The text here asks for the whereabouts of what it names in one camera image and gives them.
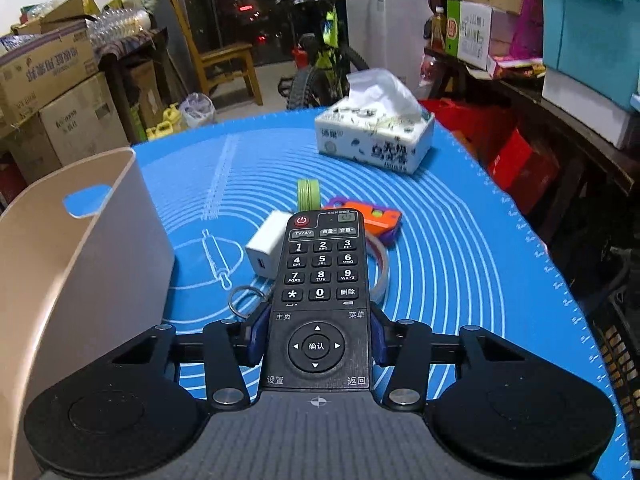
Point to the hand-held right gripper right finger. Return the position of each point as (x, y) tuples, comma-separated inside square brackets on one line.
[(378, 340)]

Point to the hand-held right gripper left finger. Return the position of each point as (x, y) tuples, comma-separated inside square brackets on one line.
[(254, 337)]

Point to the white tape roll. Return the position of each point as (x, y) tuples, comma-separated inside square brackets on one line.
[(385, 270)]

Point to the black remote control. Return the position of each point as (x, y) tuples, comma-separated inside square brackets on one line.
[(320, 270)]

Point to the white charger plug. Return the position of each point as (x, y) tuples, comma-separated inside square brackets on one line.
[(265, 245)]

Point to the orange and purple toy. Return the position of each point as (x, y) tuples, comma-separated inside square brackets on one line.
[(382, 220)]

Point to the green tape roll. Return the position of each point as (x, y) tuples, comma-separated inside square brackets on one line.
[(302, 195)]

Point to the beige plastic storage bin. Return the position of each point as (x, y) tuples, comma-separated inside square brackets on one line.
[(75, 285)]

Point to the blue silicone baking mat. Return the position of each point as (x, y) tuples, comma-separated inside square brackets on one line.
[(450, 260)]

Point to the white printed tissue box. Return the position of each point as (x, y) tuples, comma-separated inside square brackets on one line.
[(380, 140)]

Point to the red paper bag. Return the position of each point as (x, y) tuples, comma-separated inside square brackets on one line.
[(520, 165), (465, 125)]

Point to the yellow plastic jug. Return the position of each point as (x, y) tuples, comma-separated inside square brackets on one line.
[(157, 131), (171, 115)]

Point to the clear plastic bag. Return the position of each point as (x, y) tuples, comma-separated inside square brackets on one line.
[(197, 110)]

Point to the black plastic crate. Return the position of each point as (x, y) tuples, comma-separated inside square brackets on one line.
[(620, 335)]

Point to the cardboard box under table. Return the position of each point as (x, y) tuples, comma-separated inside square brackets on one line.
[(145, 90)]

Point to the large plain cardboard box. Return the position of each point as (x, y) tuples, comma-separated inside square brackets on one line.
[(85, 120)]

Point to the wooden chair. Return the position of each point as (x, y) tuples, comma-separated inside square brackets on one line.
[(225, 57)]

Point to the dark wooden shelf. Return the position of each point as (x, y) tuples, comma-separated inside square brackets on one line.
[(575, 135)]

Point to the low cardboard box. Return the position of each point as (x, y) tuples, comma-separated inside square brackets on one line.
[(30, 155)]

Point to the flat colourful box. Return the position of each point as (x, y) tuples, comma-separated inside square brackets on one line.
[(515, 66)]

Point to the black and green bicycle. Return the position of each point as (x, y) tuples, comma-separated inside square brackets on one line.
[(327, 35)]

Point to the dark wooden table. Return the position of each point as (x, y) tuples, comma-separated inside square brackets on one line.
[(107, 60)]

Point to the orange drink bottle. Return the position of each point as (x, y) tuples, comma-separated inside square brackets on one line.
[(438, 30)]

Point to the green and white carton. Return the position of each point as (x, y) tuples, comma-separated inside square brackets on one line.
[(472, 35)]

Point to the printed cardboard box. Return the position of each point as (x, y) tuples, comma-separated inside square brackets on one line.
[(45, 70)]

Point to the pack of clear plastic bottles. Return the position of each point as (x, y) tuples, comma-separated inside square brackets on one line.
[(120, 25)]

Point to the pink packaged item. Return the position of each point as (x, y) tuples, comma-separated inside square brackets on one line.
[(527, 25)]

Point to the teal plastic storage bin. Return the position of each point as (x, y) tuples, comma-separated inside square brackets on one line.
[(585, 35)]

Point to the open cardboard box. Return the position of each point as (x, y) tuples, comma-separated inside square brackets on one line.
[(65, 7)]

